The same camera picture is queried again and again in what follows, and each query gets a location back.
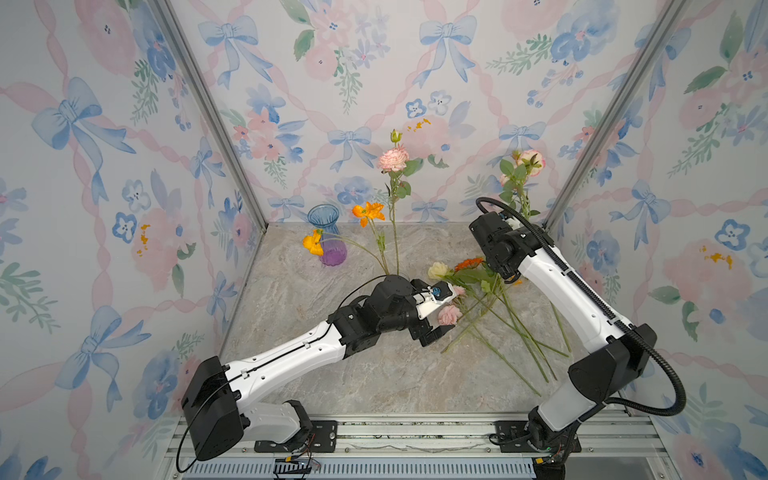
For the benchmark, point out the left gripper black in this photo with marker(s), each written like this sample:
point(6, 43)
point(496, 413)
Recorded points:
point(424, 327)

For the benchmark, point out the pink rose stem with leaves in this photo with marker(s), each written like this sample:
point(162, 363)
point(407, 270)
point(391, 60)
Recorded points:
point(516, 171)

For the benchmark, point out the orange poppy flower stem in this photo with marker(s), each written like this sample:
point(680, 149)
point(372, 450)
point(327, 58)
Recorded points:
point(365, 236)

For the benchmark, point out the pink carnation single stem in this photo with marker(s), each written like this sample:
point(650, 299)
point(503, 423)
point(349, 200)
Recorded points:
point(397, 165)

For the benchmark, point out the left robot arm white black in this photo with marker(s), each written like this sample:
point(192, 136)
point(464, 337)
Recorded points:
point(224, 402)

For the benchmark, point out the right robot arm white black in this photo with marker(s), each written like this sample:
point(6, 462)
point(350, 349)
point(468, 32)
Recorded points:
point(616, 352)

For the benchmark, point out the blue purple glass vase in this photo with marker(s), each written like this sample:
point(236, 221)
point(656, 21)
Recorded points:
point(325, 241)

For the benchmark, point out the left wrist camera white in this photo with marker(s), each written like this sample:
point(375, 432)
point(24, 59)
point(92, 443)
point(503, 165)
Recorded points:
point(432, 298)

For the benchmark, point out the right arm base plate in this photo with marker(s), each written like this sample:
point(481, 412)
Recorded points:
point(514, 436)

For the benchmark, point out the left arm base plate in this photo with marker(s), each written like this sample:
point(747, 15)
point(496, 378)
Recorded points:
point(320, 437)

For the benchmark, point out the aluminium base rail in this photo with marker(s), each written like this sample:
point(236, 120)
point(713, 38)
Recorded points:
point(611, 445)

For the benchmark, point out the right aluminium corner post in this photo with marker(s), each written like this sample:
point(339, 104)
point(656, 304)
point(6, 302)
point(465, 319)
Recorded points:
point(660, 33)

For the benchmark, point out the aluminium corner post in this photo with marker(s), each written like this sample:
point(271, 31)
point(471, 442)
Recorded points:
point(660, 33)
point(180, 47)

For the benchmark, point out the left aluminium corner post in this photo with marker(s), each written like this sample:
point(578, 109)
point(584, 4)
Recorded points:
point(180, 47)

